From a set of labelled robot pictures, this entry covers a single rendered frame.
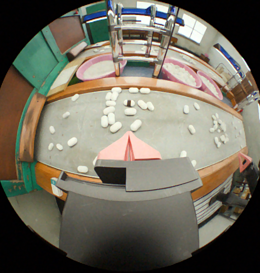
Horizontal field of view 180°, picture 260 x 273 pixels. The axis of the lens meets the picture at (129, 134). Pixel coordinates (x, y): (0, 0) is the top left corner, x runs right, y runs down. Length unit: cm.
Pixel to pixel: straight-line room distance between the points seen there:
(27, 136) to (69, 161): 23
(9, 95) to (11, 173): 30
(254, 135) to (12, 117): 538
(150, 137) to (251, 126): 486
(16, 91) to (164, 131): 62
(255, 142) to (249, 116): 111
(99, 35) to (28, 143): 279
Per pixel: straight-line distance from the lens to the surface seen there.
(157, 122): 27
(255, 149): 497
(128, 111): 24
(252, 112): 497
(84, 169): 25
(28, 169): 49
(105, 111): 25
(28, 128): 43
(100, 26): 285
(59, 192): 34
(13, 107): 48
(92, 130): 27
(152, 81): 34
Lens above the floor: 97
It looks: 77 degrees down
